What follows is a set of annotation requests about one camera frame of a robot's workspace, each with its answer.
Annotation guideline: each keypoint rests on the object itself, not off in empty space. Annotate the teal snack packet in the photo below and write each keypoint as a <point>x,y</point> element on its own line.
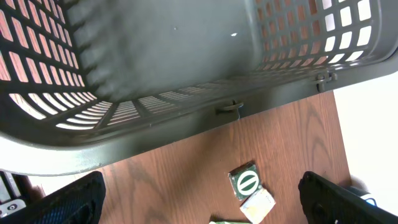
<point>227,222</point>

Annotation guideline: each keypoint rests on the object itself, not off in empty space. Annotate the orange Kleenex tissue pack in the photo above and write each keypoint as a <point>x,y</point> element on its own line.
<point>257,206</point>

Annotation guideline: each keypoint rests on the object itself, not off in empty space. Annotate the grey plastic basket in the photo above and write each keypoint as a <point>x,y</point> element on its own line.
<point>86,83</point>

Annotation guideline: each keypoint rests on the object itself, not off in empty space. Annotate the green round-logo box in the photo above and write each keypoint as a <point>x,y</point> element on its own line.
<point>245,180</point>

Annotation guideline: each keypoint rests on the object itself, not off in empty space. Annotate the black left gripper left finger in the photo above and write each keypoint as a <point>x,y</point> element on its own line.
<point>79,202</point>

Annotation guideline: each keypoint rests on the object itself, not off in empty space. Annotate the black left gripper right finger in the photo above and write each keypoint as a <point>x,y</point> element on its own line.
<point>325,202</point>

